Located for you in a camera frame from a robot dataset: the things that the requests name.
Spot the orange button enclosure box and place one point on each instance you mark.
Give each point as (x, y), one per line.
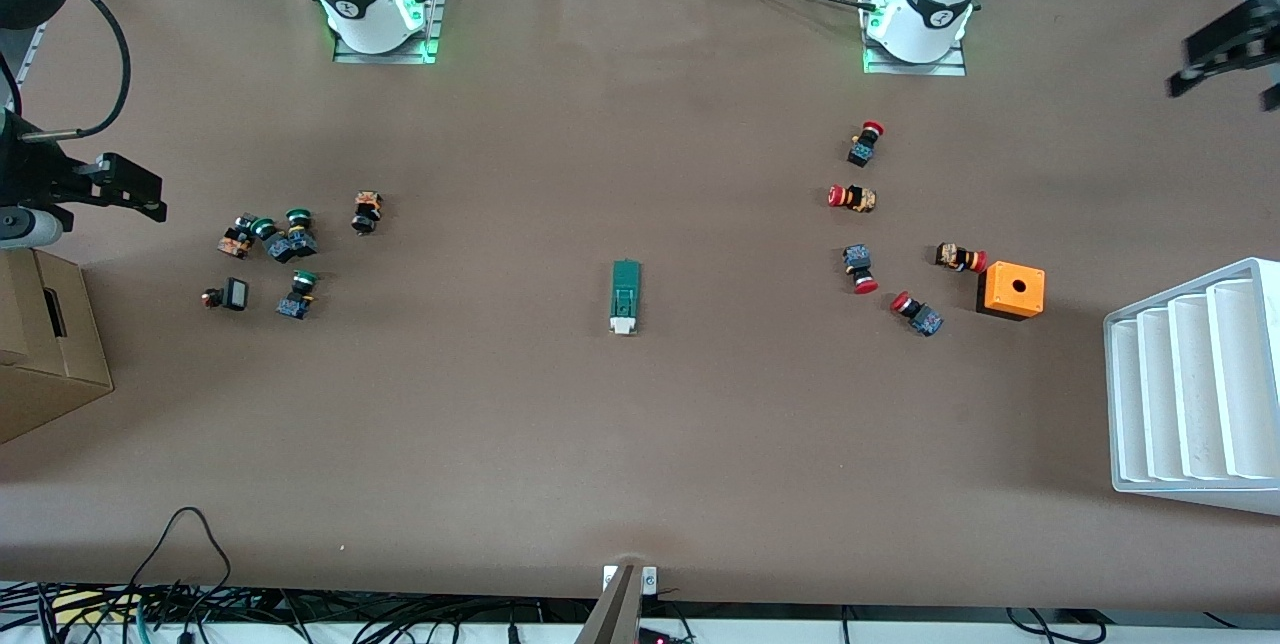
(1012, 289)

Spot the green pushbutton blue block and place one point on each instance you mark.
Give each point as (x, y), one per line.
(299, 293)
(300, 232)
(272, 238)

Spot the white stepped tray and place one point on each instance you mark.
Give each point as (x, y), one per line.
(1190, 394)

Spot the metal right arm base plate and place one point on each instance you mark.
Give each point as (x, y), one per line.
(432, 24)

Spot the brown cardboard box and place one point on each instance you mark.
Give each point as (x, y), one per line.
(40, 364)

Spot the red emergency stop button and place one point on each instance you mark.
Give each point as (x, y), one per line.
(852, 197)
(860, 267)
(866, 142)
(960, 257)
(917, 313)

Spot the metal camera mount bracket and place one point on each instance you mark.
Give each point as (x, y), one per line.
(620, 609)

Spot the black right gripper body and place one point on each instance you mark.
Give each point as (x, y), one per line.
(30, 174)

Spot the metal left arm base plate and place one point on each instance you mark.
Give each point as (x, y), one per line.
(955, 67)

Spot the black square pushbutton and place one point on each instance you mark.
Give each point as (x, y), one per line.
(235, 295)

